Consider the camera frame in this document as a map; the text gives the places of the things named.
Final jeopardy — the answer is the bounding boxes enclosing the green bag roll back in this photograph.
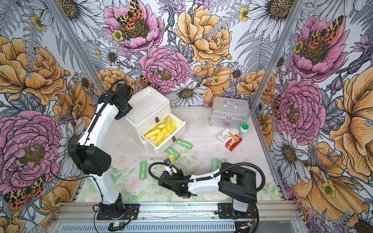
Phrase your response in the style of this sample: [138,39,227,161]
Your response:
[176,138,193,150]

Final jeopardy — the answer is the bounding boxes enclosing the white plastic drawer cabinet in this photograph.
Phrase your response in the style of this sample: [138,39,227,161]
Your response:
[120,86,171,145]

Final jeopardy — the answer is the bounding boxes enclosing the silver aluminium case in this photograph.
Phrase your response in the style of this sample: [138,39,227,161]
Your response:
[209,97,250,129]

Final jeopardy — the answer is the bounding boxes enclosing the aluminium front rail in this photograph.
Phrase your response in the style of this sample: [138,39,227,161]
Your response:
[50,201,307,233]

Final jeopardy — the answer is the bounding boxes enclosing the white drawer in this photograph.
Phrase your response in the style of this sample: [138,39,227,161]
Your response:
[142,114,187,155]

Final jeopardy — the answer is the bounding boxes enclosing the yellow bag roll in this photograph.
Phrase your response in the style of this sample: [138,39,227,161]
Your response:
[165,116,172,131]
[169,154,176,164]
[153,128,168,143]
[144,127,162,139]
[158,134,171,146]
[169,120,177,134]

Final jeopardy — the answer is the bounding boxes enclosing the red white small box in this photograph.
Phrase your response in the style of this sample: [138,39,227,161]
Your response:
[217,128,242,151]

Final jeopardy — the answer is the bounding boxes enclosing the white bottle green cap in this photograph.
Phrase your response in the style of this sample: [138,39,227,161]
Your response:
[239,124,249,138]

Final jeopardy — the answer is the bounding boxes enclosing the floral table mat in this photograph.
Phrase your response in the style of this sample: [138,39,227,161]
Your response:
[75,157,280,203]

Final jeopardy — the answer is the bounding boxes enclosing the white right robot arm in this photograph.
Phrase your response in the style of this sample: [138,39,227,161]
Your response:
[148,159,266,220]

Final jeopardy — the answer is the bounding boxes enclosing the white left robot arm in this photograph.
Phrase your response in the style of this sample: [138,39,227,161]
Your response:
[68,79,133,220]

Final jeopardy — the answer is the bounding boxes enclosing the yellow bag roll back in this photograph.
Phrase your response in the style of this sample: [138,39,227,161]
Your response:
[169,120,177,134]

